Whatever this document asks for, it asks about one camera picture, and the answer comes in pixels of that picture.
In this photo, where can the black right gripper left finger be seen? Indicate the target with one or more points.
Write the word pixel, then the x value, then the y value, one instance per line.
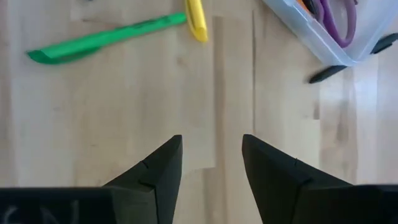
pixel 149 193

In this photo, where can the yellow highlighter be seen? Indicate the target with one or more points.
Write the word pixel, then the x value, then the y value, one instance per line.
pixel 197 21

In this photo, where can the clear plastic supply box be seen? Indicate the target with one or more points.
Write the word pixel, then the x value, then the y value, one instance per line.
pixel 314 34

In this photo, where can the green highlighter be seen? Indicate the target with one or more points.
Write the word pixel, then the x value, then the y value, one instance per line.
pixel 102 39

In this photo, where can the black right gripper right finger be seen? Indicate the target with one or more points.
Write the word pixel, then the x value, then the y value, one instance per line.
pixel 280 186

